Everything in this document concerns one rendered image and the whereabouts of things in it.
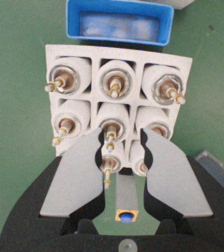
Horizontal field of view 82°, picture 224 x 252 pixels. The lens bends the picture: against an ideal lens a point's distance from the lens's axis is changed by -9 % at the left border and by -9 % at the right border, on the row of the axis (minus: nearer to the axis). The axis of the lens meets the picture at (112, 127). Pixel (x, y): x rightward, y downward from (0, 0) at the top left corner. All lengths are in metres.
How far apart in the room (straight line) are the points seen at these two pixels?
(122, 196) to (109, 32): 0.58
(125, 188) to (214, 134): 0.51
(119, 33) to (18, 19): 0.39
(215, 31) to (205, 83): 0.19
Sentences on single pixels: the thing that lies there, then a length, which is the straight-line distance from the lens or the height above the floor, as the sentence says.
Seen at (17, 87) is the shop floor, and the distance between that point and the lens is 0.73.
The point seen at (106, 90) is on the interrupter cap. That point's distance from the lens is 0.33.
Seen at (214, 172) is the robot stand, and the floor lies 0.13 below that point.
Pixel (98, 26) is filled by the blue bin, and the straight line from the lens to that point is 0.58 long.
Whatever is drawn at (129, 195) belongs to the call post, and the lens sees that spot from 0.55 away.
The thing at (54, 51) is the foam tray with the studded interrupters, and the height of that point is 0.18.
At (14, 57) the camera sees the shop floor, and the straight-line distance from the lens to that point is 0.72.
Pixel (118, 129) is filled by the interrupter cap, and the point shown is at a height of 0.25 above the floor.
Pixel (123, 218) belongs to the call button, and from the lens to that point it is 0.53.
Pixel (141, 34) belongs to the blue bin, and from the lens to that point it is 0.58.
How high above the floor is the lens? 0.57
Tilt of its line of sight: 62 degrees down
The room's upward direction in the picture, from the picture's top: 175 degrees counter-clockwise
